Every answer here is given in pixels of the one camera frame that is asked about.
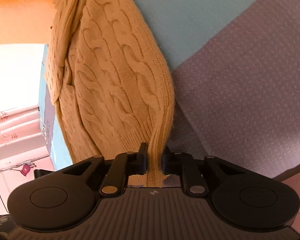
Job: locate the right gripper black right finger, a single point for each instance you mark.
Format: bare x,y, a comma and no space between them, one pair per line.
242,198

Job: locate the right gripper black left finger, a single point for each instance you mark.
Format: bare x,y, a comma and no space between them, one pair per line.
56,201

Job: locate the tan cable-knit sweater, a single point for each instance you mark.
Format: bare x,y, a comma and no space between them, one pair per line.
109,82

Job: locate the blue grey patterned bedsheet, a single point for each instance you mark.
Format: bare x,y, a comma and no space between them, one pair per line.
235,68

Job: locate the orange headboard panel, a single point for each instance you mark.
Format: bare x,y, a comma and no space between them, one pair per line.
26,21

